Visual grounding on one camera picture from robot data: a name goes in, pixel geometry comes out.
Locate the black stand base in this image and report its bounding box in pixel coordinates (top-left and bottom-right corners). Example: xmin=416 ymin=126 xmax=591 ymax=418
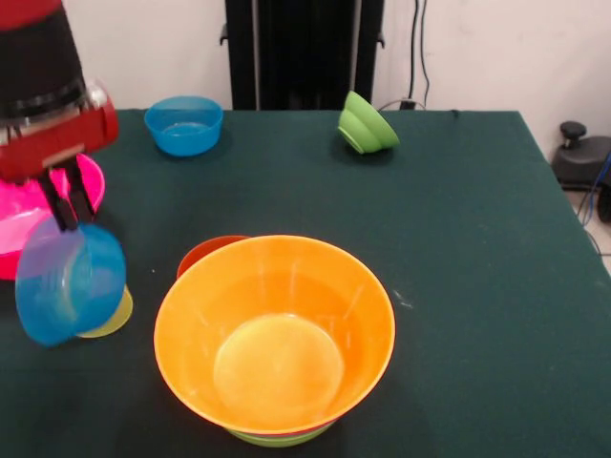
xmin=552 ymin=120 xmax=611 ymax=192

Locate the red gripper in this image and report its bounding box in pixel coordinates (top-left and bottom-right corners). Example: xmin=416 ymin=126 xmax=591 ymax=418
xmin=0 ymin=78 xmax=120 ymax=233

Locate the dark green table cloth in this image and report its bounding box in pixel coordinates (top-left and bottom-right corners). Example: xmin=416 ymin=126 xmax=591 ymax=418
xmin=0 ymin=108 xmax=611 ymax=458

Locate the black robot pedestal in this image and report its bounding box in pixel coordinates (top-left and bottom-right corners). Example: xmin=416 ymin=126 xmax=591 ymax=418
xmin=220 ymin=0 xmax=386 ymax=112

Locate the blue plastic bowl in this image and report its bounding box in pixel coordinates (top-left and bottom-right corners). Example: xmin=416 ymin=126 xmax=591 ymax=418
xmin=14 ymin=219 xmax=128 ymax=348
xmin=143 ymin=94 xmax=225 ymax=157

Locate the pink plastic bowl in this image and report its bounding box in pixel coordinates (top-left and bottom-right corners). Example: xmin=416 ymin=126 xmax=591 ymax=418
xmin=0 ymin=152 xmax=107 ymax=281
xmin=0 ymin=152 xmax=107 ymax=257

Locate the small green plastic bowl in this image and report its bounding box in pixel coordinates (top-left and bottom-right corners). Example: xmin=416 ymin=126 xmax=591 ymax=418
xmin=337 ymin=90 xmax=401 ymax=156

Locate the yellow plastic cup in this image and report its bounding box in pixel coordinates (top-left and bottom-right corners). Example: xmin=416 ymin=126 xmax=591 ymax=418
xmin=75 ymin=283 xmax=135 ymax=340

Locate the black wall cable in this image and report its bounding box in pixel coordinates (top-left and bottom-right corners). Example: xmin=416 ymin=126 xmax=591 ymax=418
xmin=408 ymin=0 xmax=433 ymax=109

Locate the orange plastic bowl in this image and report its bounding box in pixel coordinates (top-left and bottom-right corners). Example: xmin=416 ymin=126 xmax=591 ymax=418
xmin=153 ymin=234 xmax=397 ymax=435

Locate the red plastic bowl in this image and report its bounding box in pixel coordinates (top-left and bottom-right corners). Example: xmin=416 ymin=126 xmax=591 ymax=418
xmin=176 ymin=235 xmax=250 ymax=281

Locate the large green plastic bowl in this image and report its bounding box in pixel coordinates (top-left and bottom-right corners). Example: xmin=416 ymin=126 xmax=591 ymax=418
xmin=227 ymin=422 xmax=335 ymax=448

